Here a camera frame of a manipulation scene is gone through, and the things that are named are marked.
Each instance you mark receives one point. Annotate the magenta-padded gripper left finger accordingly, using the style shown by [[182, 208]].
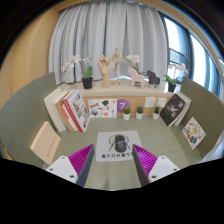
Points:
[[61, 166]]

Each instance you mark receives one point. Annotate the white orchid flowers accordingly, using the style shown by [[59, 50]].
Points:
[[133, 59]]

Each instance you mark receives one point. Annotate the white wall socket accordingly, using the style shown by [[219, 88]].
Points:
[[150, 102], [162, 102]]

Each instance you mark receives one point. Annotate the wooden back shelf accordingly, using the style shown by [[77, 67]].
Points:
[[113, 91]]

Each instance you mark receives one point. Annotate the brown cover book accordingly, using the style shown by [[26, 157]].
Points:
[[61, 108]]

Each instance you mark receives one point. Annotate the light grey curtain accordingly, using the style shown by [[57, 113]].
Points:
[[106, 30]]

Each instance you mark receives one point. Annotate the red-spined book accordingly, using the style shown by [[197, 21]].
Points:
[[68, 110]]

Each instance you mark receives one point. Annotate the purple round number sign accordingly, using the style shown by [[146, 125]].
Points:
[[122, 104]]

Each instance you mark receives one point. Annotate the window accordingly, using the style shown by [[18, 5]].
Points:
[[196, 56]]

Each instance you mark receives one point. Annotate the white sticker picture card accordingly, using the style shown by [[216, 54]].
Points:
[[102, 108]]

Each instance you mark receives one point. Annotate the black wooden horse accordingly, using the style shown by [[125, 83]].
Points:
[[154, 78]]

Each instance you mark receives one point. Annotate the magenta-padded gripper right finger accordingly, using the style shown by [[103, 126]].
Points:
[[163, 166]]

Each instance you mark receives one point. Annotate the green desk partition panel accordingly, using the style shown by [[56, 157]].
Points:
[[23, 113], [208, 110]]

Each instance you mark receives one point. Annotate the small succulent in white pot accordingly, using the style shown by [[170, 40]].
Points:
[[126, 116], [156, 115], [139, 115]]

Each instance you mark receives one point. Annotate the illustrated food picture card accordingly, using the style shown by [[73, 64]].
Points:
[[194, 133]]

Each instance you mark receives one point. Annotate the black cover book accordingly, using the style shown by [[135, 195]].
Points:
[[172, 110]]

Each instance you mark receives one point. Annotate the wooden hand model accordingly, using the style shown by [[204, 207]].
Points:
[[105, 70]]

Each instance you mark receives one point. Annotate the pink wooden horse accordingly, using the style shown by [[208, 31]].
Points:
[[136, 79]]

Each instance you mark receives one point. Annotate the dark grey computer mouse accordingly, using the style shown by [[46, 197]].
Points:
[[120, 144]]

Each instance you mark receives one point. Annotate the wooden artist mannequin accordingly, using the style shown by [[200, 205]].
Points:
[[116, 63]]

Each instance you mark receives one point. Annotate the beige thin book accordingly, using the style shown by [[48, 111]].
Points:
[[46, 141]]

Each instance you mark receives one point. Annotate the white orchid in black pot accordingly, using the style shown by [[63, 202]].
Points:
[[87, 82], [171, 87]]

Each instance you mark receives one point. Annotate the light grey printed mouse pad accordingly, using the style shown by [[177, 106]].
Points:
[[103, 146]]

